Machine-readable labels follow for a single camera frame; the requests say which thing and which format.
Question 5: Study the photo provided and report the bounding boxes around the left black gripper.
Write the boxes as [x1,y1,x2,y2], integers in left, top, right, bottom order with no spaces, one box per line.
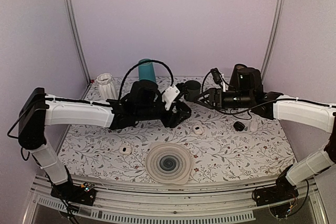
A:
[136,94,191,129]

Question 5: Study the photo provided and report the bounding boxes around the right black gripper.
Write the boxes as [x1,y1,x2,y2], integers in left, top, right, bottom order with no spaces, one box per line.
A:
[193,88,253,112]

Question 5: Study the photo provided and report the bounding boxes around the white earbud charging case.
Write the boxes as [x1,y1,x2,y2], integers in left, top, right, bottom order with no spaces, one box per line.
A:
[192,125,204,135]

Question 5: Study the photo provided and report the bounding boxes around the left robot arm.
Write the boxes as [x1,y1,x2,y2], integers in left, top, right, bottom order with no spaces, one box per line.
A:
[18,80,192,200]

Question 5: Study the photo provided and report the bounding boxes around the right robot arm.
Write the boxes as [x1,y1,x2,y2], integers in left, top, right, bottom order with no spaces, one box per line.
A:
[193,64,335,201]

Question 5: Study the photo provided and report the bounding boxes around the black case near right gripper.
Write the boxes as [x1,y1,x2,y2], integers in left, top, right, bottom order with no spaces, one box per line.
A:
[233,121,245,132]

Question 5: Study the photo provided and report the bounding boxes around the small white open case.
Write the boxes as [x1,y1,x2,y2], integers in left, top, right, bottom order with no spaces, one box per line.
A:
[119,145,132,155]

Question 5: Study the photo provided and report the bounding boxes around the dark grey mug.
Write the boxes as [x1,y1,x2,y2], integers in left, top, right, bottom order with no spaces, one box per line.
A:
[184,80,201,102]

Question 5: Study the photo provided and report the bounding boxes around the dark brown tall vase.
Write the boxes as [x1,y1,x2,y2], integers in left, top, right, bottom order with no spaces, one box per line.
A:
[229,63,247,87]

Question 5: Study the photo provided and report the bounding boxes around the teal tapered vase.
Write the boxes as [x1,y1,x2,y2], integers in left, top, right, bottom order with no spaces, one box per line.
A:
[138,59,156,83]

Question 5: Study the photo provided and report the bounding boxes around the cream swirl ceramic plate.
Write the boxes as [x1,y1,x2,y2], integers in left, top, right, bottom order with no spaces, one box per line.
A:
[144,143,194,185]

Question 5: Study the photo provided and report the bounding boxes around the white ribbed vase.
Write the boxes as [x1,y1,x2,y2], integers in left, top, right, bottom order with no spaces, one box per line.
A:
[96,73,117,100]

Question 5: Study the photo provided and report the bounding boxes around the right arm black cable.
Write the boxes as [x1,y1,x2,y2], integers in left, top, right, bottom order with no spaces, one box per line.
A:
[201,70,253,116]

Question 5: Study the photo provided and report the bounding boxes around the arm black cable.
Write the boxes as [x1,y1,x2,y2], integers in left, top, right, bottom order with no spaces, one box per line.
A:
[118,59,175,101]
[201,70,253,116]

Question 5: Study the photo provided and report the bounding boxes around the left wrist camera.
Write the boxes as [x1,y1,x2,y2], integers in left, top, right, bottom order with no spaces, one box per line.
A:
[162,83,187,111]

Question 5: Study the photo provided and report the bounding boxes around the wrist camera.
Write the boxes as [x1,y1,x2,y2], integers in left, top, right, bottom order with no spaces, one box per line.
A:
[210,68,227,92]
[162,83,187,111]

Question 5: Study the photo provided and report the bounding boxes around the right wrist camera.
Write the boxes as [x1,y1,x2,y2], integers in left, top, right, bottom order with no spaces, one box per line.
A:
[210,68,227,92]

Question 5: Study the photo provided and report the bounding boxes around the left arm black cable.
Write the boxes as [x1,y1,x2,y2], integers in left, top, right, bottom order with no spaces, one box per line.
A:
[118,59,175,101]

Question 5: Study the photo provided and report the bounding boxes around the aluminium front rail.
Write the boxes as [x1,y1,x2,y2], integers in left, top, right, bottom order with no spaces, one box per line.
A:
[23,176,329,223]

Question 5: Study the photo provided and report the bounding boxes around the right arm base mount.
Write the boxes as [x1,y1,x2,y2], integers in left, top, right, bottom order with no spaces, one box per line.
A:
[251,165,299,206]

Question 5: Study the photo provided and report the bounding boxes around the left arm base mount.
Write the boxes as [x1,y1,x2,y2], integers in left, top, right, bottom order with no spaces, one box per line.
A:
[50,181,97,206]

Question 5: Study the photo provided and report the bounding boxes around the aluminium right frame post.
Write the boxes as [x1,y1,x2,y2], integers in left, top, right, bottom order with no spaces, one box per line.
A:
[260,0,285,82]

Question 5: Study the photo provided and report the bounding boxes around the aluminium frame post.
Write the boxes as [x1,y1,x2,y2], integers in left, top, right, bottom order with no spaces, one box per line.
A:
[260,0,285,82]
[64,0,91,84]

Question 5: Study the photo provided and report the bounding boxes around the aluminium left frame post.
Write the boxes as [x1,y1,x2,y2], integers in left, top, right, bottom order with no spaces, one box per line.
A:
[64,0,91,84]

